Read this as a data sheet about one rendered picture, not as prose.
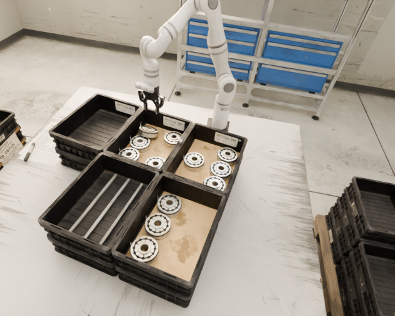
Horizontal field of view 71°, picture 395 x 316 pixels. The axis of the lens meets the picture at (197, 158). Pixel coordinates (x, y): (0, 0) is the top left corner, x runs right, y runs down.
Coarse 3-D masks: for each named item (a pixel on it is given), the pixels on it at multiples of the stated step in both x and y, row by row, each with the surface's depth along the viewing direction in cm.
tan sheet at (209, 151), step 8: (192, 144) 150; (200, 144) 150; (208, 144) 151; (200, 152) 146; (208, 152) 146; (216, 152) 147; (208, 160) 142; (216, 160) 143; (184, 168) 137; (208, 168) 138; (232, 168) 140; (184, 176) 133; (192, 176) 133; (200, 176) 134; (208, 176) 134
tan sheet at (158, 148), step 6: (150, 126) 157; (162, 132) 154; (150, 138) 150; (156, 138) 150; (162, 138) 151; (150, 144) 147; (156, 144) 147; (162, 144) 147; (150, 150) 143; (156, 150) 144; (162, 150) 144; (168, 150) 144; (144, 156) 140; (150, 156) 140; (156, 156) 141; (162, 156) 141; (144, 162) 137
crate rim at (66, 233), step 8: (104, 152) 125; (96, 160) 122; (120, 160) 123; (88, 168) 118; (144, 168) 122; (80, 176) 114; (72, 184) 112; (152, 184) 115; (64, 192) 108; (144, 192) 111; (56, 200) 105; (48, 208) 102; (136, 208) 106; (40, 216) 100; (128, 216) 103; (40, 224) 99; (48, 224) 98; (56, 232) 98; (64, 232) 96; (120, 232) 98; (80, 240) 95; (88, 240) 95; (112, 240) 96; (96, 248) 94; (104, 248) 93
